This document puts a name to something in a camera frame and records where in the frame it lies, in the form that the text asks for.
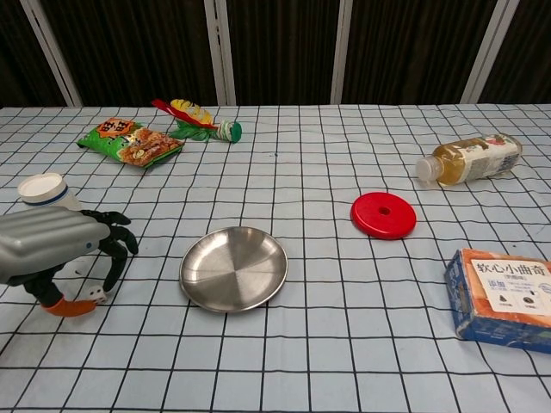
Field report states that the left silver and black robot hand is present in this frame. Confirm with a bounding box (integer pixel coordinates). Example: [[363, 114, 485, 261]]
[[0, 206, 139, 318]]

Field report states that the white paper cup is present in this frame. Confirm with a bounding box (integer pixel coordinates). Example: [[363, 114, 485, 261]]
[[17, 172, 83, 213]]

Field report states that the red plastic disc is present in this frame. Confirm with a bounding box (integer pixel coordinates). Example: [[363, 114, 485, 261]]
[[350, 192, 418, 241]]

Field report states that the green snack bag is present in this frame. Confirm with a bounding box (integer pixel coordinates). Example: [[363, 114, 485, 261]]
[[76, 117, 186, 170]]

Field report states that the tea bottle with white cap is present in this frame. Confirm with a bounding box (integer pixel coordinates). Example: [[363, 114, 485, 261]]
[[415, 133, 523, 189]]

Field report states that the silver metal plate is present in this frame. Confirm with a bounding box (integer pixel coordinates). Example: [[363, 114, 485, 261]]
[[178, 226, 289, 315]]

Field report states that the white frame post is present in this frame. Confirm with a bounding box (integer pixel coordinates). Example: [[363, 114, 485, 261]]
[[20, 0, 83, 107], [461, 0, 522, 104], [330, 0, 355, 105], [203, 0, 237, 105]]

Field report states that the checked light blue tablecloth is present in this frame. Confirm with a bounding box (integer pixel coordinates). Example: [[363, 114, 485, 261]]
[[0, 102, 551, 413]]

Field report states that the colourful feather shuttlecock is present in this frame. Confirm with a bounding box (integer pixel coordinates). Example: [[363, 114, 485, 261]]
[[151, 98, 244, 143]]

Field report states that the orange and blue cookie box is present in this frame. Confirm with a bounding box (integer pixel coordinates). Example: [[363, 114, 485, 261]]
[[444, 247, 551, 354]]

